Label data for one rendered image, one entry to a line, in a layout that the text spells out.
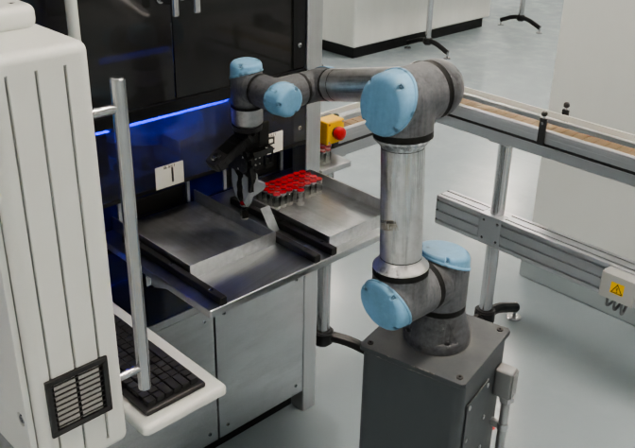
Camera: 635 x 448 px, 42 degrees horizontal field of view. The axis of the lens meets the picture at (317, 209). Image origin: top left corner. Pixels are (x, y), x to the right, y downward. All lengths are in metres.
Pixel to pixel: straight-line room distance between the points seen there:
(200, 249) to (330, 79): 0.54
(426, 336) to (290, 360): 0.98
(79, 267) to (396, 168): 0.61
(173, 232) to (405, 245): 0.73
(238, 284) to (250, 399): 0.85
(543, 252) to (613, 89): 0.74
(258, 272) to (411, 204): 0.50
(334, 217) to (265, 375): 0.69
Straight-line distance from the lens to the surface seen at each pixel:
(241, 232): 2.13
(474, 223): 3.11
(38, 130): 1.27
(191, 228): 2.16
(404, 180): 1.58
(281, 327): 2.64
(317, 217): 2.20
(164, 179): 2.13
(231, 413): 2.66
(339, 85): 1.83
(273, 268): 1.97
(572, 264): 2.93
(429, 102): 1.54
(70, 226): 1.35
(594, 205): 3.53
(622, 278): 2.80
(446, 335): 1.85
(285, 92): 1.81
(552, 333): 3.46
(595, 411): 3.11
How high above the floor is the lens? 1.86
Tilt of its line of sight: 26 degrees down
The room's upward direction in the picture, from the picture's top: 1 degrees clockwise
